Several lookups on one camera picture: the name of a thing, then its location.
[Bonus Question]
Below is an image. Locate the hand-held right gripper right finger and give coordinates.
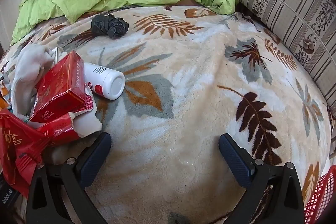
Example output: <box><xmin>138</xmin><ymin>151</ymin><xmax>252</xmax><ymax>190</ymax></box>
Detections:
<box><xmin>219</xmin><ymin>133</ymin><xmax>305</xmax><ymax>224</ymax></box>

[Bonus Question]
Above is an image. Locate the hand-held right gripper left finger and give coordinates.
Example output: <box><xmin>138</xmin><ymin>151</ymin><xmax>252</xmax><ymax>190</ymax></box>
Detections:
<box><xmin>26</xmin><ymin>132</ymin><xmax>112</xmax><ymax>224</ymax></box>

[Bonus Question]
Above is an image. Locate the red plastic basket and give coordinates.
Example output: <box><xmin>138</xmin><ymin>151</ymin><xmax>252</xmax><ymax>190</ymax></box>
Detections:
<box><xmin>304</xmin><ymin>164</ymin><xmax>336</xmax><ymax>224</ymax></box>

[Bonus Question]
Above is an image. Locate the white cloth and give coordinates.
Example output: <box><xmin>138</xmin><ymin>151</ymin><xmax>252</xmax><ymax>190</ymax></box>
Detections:
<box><xmin>12</xmin><ymin>44</ymin><xmax>57</xmax><ymax>119</ymax></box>

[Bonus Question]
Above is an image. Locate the black plastic bag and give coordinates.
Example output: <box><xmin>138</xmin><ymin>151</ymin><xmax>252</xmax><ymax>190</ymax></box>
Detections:
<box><xmin>91</xmin><ymin>14</ymin><xmax>130</xmax><ymax>39</ymax></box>

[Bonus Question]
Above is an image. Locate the torn red carton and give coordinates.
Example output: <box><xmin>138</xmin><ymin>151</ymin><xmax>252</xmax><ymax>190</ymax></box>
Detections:
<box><xmin>37</xmin><ymin>98</ymin><xmax>103</xmax><ymax>146</ymax></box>

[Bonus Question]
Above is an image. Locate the red plastic bag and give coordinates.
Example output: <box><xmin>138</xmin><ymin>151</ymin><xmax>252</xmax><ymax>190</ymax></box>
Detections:
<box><xmin>0</xmin><ymin>109</ymin><xmax>53</xmax><ymax>198</ymax></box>

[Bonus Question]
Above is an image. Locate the leaf-printed fleece blanket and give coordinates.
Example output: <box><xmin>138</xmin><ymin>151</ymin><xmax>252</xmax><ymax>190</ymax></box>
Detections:
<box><xmin>0</xmin><ymin>5</ymin><xmax>336</xmax><ymax>224</ymax></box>

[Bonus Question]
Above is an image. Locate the red cigarette box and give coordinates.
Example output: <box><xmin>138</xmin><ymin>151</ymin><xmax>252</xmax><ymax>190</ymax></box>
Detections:
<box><xmin>29</xmin><ymin>51</ymin><xmax>93</xmax><ymax>123</ymax></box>

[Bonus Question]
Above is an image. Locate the white plastic bottle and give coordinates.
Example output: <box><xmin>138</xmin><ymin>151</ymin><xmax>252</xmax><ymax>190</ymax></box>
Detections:
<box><xmin>83</xmin><ymin>62</ymin><xmax>126</xmax><ymax>101</ymax></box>

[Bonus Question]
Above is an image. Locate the striped floral cushion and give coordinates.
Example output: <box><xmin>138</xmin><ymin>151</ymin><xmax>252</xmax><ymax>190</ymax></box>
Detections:
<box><xmin>226</xmin><ymin>0</ymin><xmax>336</xmax><ymax>119</ymax></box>

